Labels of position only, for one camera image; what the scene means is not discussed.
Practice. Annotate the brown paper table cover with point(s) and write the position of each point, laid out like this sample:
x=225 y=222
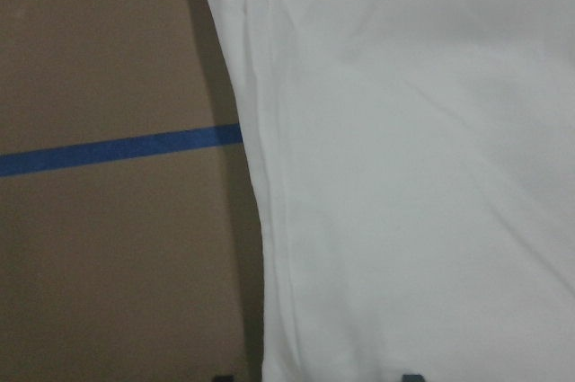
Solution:
x=130 y=240

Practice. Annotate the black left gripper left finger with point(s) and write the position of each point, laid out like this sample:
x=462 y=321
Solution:
x=223 y=378

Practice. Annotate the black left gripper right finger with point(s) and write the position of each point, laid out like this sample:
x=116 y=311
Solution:
x=411 y=378

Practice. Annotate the white printed t-shirt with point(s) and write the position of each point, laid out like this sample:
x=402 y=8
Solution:
x=413 y=166

